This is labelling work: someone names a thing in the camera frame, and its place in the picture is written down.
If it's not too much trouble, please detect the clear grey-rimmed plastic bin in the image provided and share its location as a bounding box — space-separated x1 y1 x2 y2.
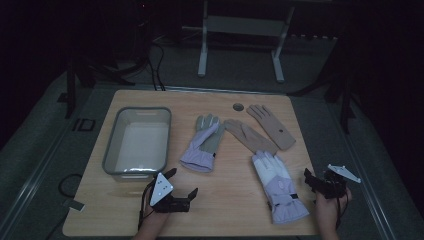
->
102 106 173 183

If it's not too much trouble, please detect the beige glove with dark dot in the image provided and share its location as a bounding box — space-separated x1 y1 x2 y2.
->
246 104 297 151

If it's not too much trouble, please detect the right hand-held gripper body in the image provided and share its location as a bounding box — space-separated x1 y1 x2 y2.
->
313 163 362 200

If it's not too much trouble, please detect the black hanging cable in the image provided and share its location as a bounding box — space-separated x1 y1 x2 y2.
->
146 43 158 92
153 42 167 92

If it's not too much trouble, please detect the white metal stand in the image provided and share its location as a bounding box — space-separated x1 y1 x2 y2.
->
181 0 296 84

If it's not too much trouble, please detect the person's left hand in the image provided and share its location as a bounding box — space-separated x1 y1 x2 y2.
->
141 196 171 232

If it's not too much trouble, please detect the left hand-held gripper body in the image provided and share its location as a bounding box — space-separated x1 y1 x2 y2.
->
146 172 192 214

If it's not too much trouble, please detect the purple and white glove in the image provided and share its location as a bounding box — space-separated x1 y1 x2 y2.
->
251 150 311 225

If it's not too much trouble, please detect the purple glove with grey palm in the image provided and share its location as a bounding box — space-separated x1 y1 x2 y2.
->
179 113 226 174

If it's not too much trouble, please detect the left hand-held gripper cable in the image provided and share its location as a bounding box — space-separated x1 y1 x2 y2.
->
137 182 158 232

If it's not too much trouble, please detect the grey tape strip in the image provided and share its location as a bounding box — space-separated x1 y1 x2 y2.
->
62 198 86 213

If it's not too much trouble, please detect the black looped floor cable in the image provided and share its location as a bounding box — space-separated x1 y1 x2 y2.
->
57 172 83 200

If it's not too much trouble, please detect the black tripod stand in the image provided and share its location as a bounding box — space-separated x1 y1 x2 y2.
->
55 54 136 120
289 39 363 136

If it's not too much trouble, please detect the plain beige glove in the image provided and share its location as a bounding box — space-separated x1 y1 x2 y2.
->
223 118 280 156

